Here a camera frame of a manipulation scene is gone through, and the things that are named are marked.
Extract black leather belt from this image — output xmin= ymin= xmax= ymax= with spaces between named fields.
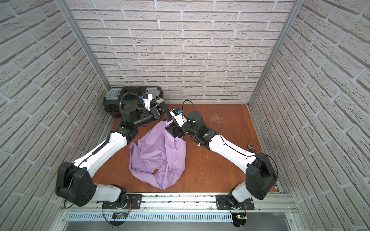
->
xmin=154 ymin=97 xmax=173 ymax=122

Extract purple trousers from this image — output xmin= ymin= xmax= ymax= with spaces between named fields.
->
xmin=129 ymin=121 xmax=187 ymax=190

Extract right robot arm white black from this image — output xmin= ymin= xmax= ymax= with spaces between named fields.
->
xmin=165 ymin=108 xmax=278 ymax=209

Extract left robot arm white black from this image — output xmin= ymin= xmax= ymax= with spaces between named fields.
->
xmin=55 ymin=98 xmax=167 ymax=208

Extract black plastic toolbox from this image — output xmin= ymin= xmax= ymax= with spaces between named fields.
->
xmin=103 ymin=86 xmax=163 ymax=118

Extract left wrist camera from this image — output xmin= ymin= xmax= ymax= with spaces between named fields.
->
xmin=143 ymin=93 xmax=153 ymax=111

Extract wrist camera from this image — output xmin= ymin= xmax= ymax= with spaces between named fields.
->
xmin=170 ymin=107 xmax=188 ymax=128
xmin=143 ymin=93 xmax=153 ymax=111

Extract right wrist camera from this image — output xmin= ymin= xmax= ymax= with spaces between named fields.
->
xmin=170 ymin=107 xmax=188 ymax=128

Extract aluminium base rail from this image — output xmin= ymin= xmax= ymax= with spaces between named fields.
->
xmin=58 ymin=193 xmax=298 ymax=223

